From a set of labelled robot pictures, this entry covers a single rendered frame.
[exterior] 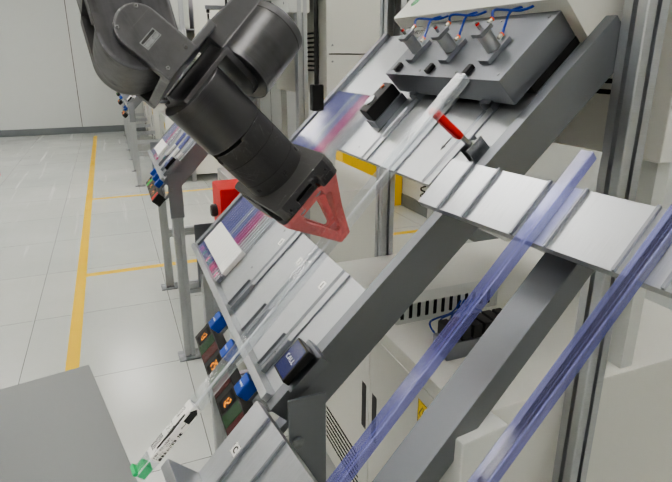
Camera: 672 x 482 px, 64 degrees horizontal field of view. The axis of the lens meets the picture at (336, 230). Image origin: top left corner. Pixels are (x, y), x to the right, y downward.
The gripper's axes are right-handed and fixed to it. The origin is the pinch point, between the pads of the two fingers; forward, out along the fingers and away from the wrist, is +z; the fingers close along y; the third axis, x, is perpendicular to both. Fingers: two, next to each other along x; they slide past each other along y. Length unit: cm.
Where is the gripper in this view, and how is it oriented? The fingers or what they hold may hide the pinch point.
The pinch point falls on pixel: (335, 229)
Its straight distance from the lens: 54.1
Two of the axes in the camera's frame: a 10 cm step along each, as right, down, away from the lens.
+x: -6.3, 7.7, -1.3
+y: -5.0, -2.7, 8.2
